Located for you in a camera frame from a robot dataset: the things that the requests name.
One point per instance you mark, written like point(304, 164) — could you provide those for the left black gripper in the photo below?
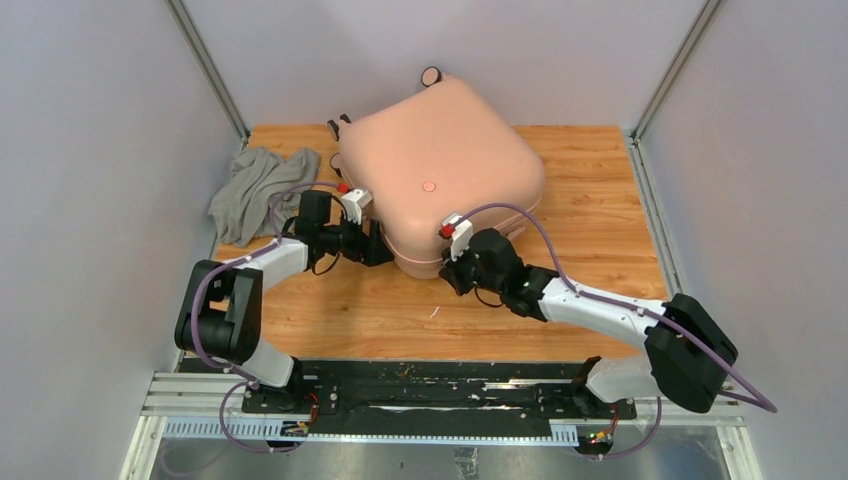
point(369, 251)

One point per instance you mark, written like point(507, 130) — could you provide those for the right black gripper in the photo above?
point(450, 271)

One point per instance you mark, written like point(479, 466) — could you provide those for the pink suitcase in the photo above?
point(439, 153)

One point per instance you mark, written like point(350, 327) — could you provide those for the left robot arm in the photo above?
point(221, 314)

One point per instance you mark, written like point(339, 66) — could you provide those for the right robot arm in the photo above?
point(685, 355)

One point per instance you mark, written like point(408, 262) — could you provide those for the grey cloth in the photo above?
point(257, 198)

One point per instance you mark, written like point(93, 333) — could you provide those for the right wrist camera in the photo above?
point(458, 231)

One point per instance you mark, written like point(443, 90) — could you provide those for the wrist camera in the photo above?
point(458, 231)
point(354, 203)

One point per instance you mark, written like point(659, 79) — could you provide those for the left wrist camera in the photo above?
point(354, 203)

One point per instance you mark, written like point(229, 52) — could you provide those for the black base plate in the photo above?
point(438, 398)

